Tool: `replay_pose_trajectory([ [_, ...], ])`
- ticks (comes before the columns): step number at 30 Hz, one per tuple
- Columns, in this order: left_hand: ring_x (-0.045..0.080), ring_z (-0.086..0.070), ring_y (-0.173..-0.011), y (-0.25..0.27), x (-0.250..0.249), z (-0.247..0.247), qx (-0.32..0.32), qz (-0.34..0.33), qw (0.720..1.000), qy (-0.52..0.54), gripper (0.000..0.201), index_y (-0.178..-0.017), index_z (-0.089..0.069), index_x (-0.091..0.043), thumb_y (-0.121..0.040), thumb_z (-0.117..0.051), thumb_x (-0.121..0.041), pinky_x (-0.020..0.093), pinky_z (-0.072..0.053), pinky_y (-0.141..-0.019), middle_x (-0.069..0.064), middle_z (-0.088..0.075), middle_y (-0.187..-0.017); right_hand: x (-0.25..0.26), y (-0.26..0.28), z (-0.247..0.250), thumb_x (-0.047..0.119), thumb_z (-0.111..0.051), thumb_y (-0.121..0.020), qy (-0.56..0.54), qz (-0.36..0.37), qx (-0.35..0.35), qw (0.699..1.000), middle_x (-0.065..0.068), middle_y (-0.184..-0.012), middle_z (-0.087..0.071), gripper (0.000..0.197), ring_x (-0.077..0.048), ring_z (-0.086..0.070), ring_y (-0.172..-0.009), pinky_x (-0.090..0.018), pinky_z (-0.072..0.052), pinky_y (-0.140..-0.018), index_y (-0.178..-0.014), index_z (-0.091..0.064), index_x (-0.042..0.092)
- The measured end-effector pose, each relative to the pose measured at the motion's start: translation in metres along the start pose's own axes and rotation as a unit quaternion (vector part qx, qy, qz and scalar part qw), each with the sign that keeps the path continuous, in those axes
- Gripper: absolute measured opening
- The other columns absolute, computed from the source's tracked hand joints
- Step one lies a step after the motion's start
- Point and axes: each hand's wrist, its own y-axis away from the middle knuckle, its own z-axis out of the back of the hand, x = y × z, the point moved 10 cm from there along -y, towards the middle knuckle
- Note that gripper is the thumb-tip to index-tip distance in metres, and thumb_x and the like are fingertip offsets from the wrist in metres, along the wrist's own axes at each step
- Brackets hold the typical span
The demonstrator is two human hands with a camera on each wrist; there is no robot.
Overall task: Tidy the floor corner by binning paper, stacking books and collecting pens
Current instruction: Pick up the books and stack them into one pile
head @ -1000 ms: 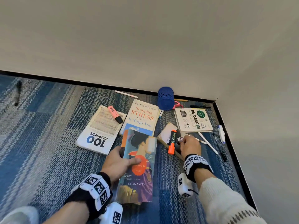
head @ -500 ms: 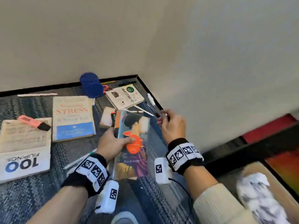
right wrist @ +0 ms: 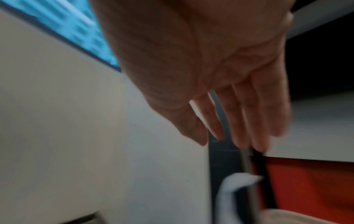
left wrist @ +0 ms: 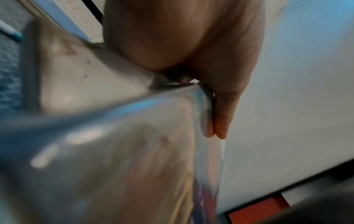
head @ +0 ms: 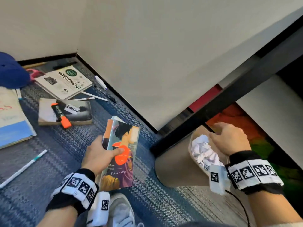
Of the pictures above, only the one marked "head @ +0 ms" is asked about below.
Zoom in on person's left hand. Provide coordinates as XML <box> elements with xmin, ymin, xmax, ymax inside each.
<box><xmin>81</xmin><ymin>135</ymin><xmax>124</xmax><ymax>176</ymax></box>

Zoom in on person's right hand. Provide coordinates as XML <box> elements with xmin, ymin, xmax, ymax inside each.
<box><xmin>209</xmin><ymin>122</ymin><xmax>252</xmax><ymax>157</ymax></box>

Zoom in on paperback book with illustrated cover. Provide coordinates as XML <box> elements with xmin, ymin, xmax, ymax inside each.
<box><xmin>99</xmin><ymin>116</ymin><xmax>140</xmax><ymax>192</ymax></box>

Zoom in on tan wastebasket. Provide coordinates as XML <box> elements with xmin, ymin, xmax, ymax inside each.
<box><xmin>155</xmin><ymin>125</ymin><xmax>230</xmax><ymax>188</ymax></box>

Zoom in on person's left forearm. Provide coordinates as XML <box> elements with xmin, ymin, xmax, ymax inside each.
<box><xmin>37</xmin><ymin>206</ymin><xmax>79</xmax><ymax>227</ymax></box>

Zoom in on person's right forearm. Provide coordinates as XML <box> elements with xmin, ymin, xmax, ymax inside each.
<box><xmin>247</xmin><ymin>187</ymin><xmax>303</xmax><ymax>227</ymax></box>

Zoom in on crumpled white paper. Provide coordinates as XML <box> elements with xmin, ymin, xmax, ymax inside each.
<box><xmin>191</xmin><ymin>135</ymin><xmax>225</xmax><ymax>174</ymax></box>

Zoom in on red orange green fabric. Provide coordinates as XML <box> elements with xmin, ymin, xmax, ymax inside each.
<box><xmin>189</xmin><ymin>84</ymin><xmax>303</xmax><ymax>218</ymax></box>

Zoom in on grey book with white label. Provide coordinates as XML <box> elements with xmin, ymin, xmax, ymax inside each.
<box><xmin>38</xmin><ymin>98</ymin><xmax>93</xmax><ymax>126</ymax></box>

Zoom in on black wristband with marker tags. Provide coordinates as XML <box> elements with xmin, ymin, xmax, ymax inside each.
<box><xmin>46</xmin><ymin>168</ymin><xmax>99</xmax><ymax>216</ymax></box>
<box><xmin>225</xmin><ymin>150</ymin><xmax>284</xmax><ymax>195</ymax></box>

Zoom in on white shoe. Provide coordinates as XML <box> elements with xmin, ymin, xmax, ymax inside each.
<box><xmin>108</xmin><ymin>193</ymin><xmax>136</xmax><ymax>227</ymax></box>

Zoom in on black pen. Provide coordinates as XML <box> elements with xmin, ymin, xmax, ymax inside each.
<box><xmin>93</xmin><ymin>85</ymin><xmax>116</xmax><ymax>103</ymax></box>

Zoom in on white cabinet panel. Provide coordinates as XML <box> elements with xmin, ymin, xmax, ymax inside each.
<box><xmin>237</xmin><ymin>74</ymin><xmax>303</xmax><ymax>169</ymax></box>

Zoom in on long white pen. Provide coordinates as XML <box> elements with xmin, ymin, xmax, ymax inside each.
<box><xmin>82</xmin><ymin>91</ymin><xmax>108</xmax><ymax>102</ymax></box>

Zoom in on orange highlighter marker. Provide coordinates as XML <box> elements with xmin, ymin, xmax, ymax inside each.
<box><xmin>51</xmin><ymin>103</ymin><xmax>72</xmax><ymax>129</ymax></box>

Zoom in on white marker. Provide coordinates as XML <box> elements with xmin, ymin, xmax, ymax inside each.
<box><xmin>95</xmin><ymin>76</ymin><xmax>108</xmax><ymax>90</ymax></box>

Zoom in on white book with green circle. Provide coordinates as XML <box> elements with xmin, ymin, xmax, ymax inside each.
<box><xmin>35</xmin><ymin>66</ymin><xmax>93</xmax><ymax>100</ymax></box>

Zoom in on white pen with teal tip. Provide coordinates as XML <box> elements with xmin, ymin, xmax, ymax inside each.
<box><xmin>0</xmin><ymin>149</ymin><xmax>48</xmax><ymax>189</ymax></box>

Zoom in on large blue and cream book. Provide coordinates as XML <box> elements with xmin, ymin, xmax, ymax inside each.
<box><xmin>0</xmin><ymin>87</ymin><xmax>37</xmax><ymax>149</ymax></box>

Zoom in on pink scissors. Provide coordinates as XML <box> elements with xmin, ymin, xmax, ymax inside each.
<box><xmin>26</xmin><ymin>68</ymin><xmax>45</xmax><ymax>82</ymax></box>

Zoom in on wooden pencil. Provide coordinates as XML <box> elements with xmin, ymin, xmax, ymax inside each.
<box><xmin>22</xmin><ymin>62</ymin><xmax>47</xmax><ymax>69</ymax></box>

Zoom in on blue cap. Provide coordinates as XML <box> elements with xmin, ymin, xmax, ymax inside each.
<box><xmin>0</xmin><ymin>52</ymin><xmax>31</xmax><ymax>89</ymax></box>

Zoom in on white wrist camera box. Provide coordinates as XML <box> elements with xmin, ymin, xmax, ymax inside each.
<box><xmin>86</xmin><ymin>191</ymin><xmax>111</xmax><ymax>227</ymax></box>
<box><xmin>209</xmin><ymin>165</ymin><xmax>231</xmax><ymax>196</ymax></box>

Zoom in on thin black cable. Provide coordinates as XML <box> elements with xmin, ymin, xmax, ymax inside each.
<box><xmin>225</xmin><ymin>190</ymin><xmax>251</xmax><ymax>227</ymax></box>

